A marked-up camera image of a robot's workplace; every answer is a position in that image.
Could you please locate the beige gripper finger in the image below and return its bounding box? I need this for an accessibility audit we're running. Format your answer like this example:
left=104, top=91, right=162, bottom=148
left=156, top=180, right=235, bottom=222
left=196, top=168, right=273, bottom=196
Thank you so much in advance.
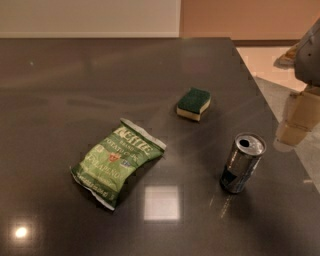
left=275, top=85, right=320, bottom=146

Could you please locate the green jalapeno chip bag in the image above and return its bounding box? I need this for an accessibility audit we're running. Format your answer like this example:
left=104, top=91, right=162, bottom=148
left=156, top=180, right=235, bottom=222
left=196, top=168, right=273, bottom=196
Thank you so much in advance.
left=71, top=118, right=166, bottom=210

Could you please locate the silver drink can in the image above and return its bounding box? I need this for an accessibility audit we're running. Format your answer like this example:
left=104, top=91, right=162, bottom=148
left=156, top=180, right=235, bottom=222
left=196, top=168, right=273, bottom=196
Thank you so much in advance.
left=220, top=132, right=266, bottom=194

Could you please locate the green and yellow sponge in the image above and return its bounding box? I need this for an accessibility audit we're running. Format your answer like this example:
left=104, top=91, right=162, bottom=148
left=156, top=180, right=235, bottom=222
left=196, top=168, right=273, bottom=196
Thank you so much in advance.
left=176, top=88, right=211, bottom=121

